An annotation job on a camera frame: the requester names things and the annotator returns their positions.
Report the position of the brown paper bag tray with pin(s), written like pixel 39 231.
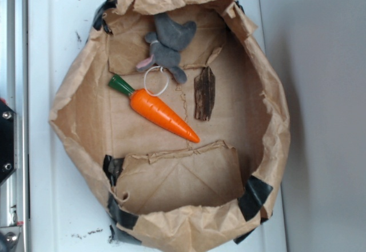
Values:
pixel 161 190

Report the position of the grey plush bunny toy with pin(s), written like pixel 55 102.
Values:
pixel 166 43

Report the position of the orange plastic toy carrot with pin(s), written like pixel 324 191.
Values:
pixel 154 109

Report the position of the white plastic tray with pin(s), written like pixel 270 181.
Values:
pixel 64 214

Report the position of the brown bark wood piece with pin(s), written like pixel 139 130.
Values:
pixel 205 92

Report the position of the black metal bracket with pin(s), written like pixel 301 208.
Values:
pixel 7 142

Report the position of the aluminium frame rail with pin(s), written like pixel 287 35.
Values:
pixel 15 221

